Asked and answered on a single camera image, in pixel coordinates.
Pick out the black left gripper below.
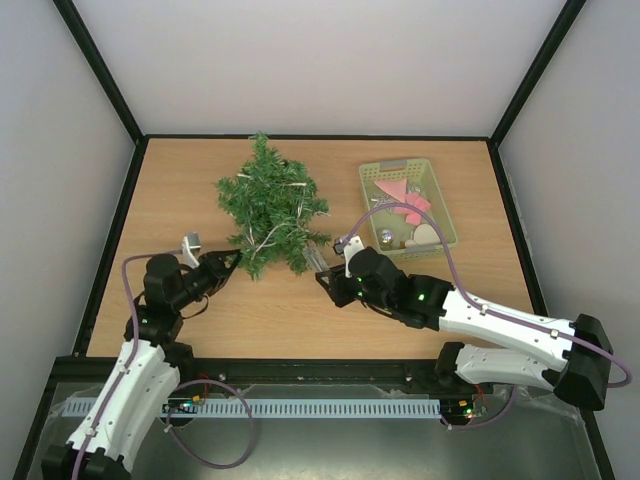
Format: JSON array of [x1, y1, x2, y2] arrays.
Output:
[[172, 249, 243, 310]]

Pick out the clear led string lights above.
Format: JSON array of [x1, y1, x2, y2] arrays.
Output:
[[232, 174, 329, 280]]

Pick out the small green christmas tree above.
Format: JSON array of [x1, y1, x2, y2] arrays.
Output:
[[216, 132, 331, 280]]

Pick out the light green plastic basket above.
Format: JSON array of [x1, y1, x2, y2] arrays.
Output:
[[358, 158, 458, 259]]

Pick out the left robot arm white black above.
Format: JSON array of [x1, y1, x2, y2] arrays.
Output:
[[41, 250, 241, 479]]

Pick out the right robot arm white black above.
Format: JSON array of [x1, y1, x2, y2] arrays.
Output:
[[315, 247, 613, 411]]

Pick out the silver star ornament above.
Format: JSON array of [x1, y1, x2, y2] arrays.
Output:
[[369, 193, 395, 212]]

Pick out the pink bow ornament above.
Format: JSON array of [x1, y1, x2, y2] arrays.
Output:
[[393, 192, 431, 226]]

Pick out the pink paper triangle ornament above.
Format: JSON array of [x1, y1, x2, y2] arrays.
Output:
[[374, 178, 407, 202]]

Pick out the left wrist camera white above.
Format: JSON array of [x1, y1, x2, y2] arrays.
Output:
[[181, 232, 201, 269]]

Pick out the light blue slotted cable duct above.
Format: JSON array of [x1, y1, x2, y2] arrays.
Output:
[[61, 396, 442, 420]]

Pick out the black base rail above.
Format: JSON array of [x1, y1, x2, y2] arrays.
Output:
[[52, 355, 501, 401]]

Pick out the black corner frame post left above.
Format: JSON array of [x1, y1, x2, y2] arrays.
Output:
[[53, 0, 144, 144]]

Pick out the black corner frame post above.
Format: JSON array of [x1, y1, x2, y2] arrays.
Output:
[[489, 0, 587, 146], [53, 0, 144, 144]]

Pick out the black corner frame post right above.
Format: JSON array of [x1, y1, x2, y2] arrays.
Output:
[[489, 0, 587, 146]]

